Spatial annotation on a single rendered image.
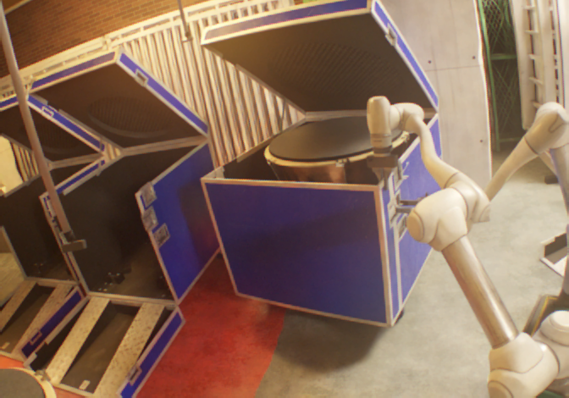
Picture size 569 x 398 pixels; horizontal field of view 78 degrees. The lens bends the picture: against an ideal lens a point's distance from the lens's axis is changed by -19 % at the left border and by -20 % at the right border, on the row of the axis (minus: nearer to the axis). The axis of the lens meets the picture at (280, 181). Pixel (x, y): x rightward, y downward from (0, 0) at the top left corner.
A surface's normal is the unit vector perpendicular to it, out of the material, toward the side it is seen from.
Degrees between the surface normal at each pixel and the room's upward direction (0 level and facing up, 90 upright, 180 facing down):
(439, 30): 90
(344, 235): 90
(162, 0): 90
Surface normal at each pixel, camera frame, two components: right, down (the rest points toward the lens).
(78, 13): -0.21, 0.39
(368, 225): -0.54, 0.40
